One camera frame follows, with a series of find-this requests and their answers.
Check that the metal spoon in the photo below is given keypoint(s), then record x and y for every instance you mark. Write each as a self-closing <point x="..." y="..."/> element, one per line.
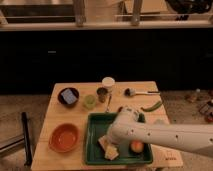
<point x="108" y="104"/>

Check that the white paper cup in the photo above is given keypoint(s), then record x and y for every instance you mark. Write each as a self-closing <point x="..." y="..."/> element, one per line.
<point x="108" y="83"/>

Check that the metal cup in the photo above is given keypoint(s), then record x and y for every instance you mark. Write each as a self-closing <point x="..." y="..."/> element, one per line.
<point x="102" y="94"/>

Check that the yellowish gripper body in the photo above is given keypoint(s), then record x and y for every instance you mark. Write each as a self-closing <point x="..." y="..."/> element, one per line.
<point x="110" y="152"/>

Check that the green pepper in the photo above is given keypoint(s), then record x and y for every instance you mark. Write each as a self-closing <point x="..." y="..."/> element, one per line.
<point x="153" y="107"/>

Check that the small green cup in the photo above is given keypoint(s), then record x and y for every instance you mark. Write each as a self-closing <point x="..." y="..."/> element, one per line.
<point x="89" y="102"/>

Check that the red-orange bowl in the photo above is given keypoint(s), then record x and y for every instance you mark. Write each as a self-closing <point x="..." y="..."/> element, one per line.
<point x="64" y="138"/>

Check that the grey-blue cloth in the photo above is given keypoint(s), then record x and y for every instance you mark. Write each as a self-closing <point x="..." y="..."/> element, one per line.
<point x="159" y="121"/>

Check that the black stand left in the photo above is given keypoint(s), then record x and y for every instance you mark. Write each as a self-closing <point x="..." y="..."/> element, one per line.
<point x="27" y="144"/>

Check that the red-yellow peach fruit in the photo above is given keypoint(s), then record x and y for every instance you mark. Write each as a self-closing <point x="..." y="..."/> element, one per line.
<point x="136" y="146"/>

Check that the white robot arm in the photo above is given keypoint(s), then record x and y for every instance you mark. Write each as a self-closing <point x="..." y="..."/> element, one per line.
<point x="197" y="139"/>

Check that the blue-grey sponge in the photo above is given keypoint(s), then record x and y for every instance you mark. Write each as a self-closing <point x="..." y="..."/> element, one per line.
<point x="68" y="96"/>

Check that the dark bowl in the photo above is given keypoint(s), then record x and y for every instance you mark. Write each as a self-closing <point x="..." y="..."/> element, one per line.
<point x="61" y="99"/>

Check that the brush with white handle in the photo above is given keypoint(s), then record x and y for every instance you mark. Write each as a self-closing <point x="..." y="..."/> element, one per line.
<point x="129" y="92"/>

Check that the green plastic tray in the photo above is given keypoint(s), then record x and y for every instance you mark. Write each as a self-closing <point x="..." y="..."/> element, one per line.
<point x="97" y="126"/>

